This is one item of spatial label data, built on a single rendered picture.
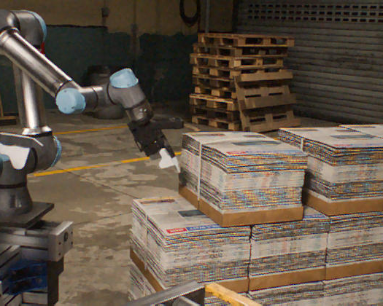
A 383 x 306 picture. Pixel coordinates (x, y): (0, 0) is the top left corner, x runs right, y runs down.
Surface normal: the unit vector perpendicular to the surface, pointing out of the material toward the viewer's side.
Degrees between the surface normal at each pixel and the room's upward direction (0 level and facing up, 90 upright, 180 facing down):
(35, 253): 90
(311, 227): 90
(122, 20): 90
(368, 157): 90
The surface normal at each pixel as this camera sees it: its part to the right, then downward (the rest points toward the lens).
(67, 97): -0.47, 0.17
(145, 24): 0.68, 0.18
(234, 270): 0.37, 0.22
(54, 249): -0.18, 0.19
